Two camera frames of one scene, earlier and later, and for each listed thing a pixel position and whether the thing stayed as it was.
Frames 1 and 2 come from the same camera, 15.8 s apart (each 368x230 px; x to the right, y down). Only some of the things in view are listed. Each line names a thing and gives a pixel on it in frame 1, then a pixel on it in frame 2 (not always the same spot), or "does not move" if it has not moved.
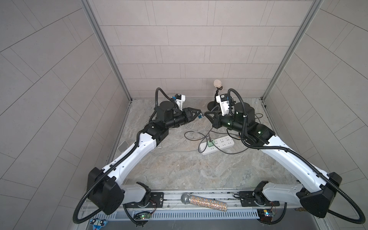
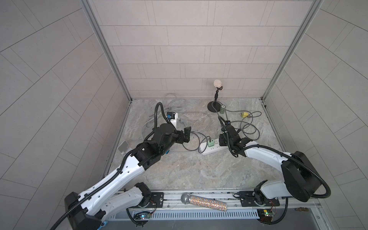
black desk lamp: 214,106 does not move
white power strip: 220,144 does not move
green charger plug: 210,144 does not move
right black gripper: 217,122 → 221,137
